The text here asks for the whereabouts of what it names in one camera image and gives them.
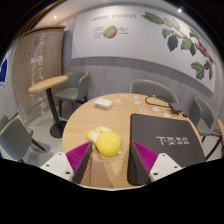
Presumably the black mouse pad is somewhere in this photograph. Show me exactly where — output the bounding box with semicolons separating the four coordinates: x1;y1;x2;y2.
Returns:
128;113;207;168

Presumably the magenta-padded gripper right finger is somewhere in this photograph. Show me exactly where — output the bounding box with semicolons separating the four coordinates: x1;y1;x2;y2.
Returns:
126;140;184;187

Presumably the black cable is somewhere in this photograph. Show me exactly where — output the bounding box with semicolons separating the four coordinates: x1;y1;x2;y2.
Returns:
144;95;173;109

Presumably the wooden printed wall panel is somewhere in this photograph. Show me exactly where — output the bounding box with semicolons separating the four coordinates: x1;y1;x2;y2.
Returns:
12;27;66;126

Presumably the round wooden high table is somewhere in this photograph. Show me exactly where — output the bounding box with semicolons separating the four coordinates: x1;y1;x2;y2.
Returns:
28;75;69;139

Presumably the yellow computer mouse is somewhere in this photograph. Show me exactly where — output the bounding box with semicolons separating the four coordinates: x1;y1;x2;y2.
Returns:
86;125;123;158

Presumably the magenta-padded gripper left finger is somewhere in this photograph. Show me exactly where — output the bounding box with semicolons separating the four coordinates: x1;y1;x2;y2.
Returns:
39;140;94;185

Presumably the small white box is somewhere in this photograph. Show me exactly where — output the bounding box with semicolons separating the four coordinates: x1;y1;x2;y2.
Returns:
93;98;114;111

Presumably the blue wall sign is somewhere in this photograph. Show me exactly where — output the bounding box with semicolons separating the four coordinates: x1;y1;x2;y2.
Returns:
0;58;9;87

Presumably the grey upholstered chair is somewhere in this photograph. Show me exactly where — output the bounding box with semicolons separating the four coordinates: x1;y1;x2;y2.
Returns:
188;96;223;161
53;70;90;118
128;78;180;104
0;114;47;164

